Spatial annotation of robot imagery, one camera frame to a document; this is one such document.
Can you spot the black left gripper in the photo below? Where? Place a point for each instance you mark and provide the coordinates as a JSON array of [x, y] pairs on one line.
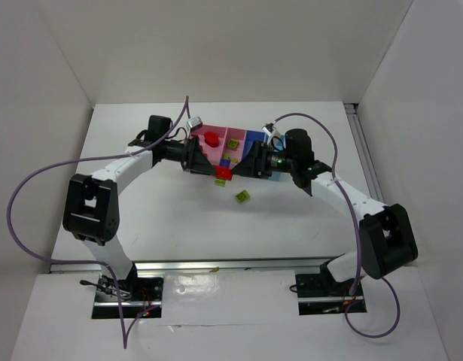
[[189, 154]]

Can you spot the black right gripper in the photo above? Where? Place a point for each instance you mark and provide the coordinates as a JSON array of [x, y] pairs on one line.
[[257, 159]]

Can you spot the dark blue lego brick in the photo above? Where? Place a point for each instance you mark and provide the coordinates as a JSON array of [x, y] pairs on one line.
[[228, 162]]

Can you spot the large red lego brick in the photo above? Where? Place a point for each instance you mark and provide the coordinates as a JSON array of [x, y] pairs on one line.
[[223, 173]]

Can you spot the green lego plate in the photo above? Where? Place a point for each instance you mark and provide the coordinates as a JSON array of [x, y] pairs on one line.
[[220, 183]]

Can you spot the green lego brick with studs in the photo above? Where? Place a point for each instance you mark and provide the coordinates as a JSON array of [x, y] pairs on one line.
[[232, 144]]

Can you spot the small green lego brick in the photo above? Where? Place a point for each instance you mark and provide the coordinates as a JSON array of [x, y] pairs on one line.
[[242, 197]]

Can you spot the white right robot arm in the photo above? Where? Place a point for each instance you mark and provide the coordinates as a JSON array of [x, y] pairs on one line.
[[383, 233]]

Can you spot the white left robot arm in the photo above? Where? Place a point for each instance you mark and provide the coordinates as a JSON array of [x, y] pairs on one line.
[[91, 211]]

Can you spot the light blue container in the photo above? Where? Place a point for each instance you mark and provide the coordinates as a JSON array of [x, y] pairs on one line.
[[277, 143]]

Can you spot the small pink container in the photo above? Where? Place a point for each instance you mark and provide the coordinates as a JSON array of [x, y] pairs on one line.
[[238, 134]]

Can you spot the dark blue container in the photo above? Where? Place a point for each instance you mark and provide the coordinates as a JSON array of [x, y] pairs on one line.
[[252, 136]]

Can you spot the aluminium side rail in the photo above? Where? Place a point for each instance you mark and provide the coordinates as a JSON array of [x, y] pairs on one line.
[[363, 152]]

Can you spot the aluminium front rail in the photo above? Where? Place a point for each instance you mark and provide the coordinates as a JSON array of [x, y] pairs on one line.
[[301, 264]]

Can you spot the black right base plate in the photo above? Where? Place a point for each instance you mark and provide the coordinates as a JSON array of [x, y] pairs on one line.
[[321, 295]]

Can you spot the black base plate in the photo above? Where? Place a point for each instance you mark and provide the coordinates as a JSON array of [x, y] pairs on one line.
[[321, 295], [145, 293]]

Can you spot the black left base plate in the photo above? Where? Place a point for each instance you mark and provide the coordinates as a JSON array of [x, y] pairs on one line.
[[145, 293]]

